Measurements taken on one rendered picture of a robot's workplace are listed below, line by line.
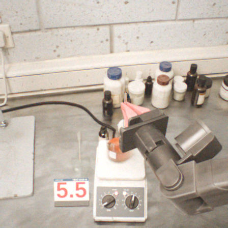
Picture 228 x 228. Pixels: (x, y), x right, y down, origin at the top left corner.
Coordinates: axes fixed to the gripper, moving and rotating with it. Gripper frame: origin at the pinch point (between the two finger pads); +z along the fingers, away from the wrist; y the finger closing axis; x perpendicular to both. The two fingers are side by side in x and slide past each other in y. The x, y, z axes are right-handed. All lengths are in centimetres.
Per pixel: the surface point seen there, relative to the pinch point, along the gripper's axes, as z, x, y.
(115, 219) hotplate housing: -12.4, 23.6, 8.1
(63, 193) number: 0.1, 24.0, 16.9
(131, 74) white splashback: 33.9, 20.7, -20.1
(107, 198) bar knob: -8.1, 20.2, 8.1
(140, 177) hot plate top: -8.0, 16.9, -0.6
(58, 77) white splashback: 41.1, 18.9, 4.7
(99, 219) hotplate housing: -10.7, 23.5, 11.5
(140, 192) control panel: -10.2, 19.8, 0.4
